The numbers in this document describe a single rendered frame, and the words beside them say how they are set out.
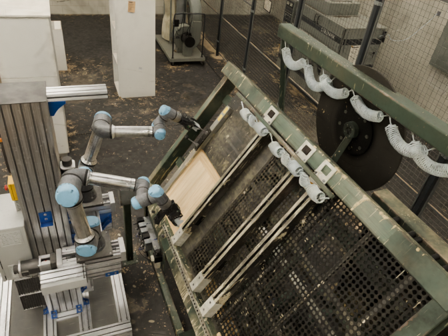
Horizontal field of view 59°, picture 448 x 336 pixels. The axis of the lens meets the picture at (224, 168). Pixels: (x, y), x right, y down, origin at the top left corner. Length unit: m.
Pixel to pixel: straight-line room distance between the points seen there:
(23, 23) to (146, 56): 2.33
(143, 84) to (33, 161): 4.34
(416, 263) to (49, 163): 1.93
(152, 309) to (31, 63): 2.83
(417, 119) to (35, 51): 3.76
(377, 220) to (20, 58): 3.90
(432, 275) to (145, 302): 2.54
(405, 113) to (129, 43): 4.77
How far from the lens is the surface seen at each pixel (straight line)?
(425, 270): 1.80
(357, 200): 1.97
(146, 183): 2.33
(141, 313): 3.64
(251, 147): 2.56
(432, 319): 1.83
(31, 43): 4.68
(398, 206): 2.21
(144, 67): 6.50
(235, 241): 2.42
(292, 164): 2.11
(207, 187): 2.83
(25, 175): 2.50
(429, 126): 2.17
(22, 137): 2.36
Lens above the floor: 3.06
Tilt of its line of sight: 37 degrees down
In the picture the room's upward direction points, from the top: 8 degrees clockwise
